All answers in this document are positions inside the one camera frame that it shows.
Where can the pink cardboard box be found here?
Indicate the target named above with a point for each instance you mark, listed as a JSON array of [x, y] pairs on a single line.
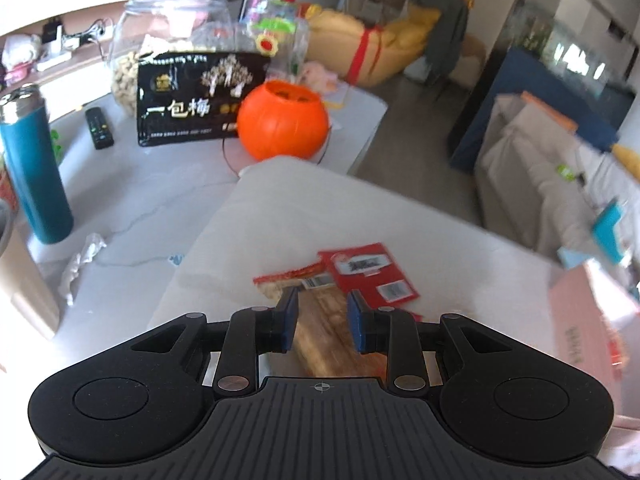
[[580, 330]]

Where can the white side table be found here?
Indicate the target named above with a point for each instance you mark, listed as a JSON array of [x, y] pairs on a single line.
[[360, 125]]

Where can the glass fish tank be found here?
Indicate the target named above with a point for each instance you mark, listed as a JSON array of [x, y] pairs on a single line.
[[550, 25]]

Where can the dark coat on stand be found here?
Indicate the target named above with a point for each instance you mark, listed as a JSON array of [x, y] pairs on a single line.
[[450, 35]]

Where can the large glass jar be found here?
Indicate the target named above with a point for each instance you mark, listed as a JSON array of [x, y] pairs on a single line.
[[150, 25]]

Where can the teal drinking bottle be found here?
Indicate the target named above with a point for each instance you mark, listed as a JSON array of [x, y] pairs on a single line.
[[35, 175]]

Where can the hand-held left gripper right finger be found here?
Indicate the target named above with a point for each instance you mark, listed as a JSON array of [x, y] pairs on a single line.
[[356, 320]]

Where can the red snack packet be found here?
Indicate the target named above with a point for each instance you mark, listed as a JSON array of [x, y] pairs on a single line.
[[365, 265]]

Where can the crumpled clear wrapper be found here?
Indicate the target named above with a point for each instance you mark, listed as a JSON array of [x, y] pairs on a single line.
[[80, 265]]

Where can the teal toy box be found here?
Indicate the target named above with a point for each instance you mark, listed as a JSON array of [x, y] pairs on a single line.
[[607, 225]]

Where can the blue cabinet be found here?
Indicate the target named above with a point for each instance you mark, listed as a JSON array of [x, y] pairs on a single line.
[[500, 90]]

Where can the orange long pillow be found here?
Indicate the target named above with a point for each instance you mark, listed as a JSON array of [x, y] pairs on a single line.
[[550, 112]]

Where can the pink plush toy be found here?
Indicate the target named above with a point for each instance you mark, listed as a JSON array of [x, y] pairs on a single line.
[[317, 75]]

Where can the yellow cushion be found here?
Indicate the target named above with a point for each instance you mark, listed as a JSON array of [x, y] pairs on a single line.
[[630, 160]]

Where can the orange pumpkin bucket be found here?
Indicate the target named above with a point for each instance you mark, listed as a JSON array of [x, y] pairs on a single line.
[[280, 125]]

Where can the colourful plastic toys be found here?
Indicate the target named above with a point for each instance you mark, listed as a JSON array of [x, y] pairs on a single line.
[[270, 25]]

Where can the black remote control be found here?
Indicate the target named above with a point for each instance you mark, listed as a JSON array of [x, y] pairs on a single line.
[[99, 127]]

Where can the white power strip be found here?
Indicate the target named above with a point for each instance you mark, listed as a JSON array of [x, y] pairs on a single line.
[[52, 60]]

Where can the small green item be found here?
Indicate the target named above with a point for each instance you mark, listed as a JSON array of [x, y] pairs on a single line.
[[566, 172]]

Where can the long bread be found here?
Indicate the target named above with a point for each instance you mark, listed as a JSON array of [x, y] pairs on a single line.
[[325, 340]]

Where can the yellow sofa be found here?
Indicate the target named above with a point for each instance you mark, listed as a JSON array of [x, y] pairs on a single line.
[[340, 35]]

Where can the red ribbon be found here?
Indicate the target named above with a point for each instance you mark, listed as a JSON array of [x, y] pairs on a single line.
[[357, 62]]

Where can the white pink cloth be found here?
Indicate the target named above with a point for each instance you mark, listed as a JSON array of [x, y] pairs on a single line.
[[20, 55]]

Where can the black snack bag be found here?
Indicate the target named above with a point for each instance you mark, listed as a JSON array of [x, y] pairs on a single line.
[[190, 105]]

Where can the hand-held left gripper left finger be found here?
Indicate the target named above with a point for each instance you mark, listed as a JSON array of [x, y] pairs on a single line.
[[289, 317]]

